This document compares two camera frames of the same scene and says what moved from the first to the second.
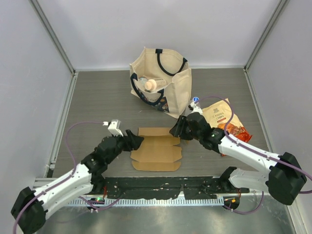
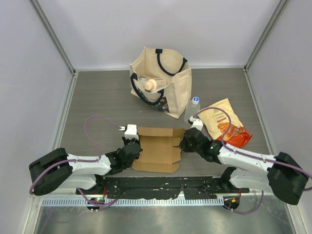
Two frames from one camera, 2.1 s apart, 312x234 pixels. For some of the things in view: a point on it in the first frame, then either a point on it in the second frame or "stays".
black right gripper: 178,129 to 185,146
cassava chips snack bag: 219,114 stays
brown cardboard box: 157,151 stays
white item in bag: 143,79 stays
